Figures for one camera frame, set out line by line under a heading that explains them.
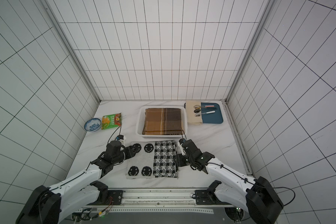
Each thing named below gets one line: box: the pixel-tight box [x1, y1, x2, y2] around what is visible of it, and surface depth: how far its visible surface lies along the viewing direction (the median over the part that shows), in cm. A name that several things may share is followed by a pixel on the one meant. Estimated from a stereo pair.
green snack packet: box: [101, 112, 122, 130], surface depth 106 cm
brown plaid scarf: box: [142, 107, 183, 135], surface depth 94 cm
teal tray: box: [200, 102, 224, 125], surface depth 112 cm
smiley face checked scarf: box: [126, 140, 178, 179], surface depth 83 cm
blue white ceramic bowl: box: [83, 117, 102, 133], surface depth 103 cm
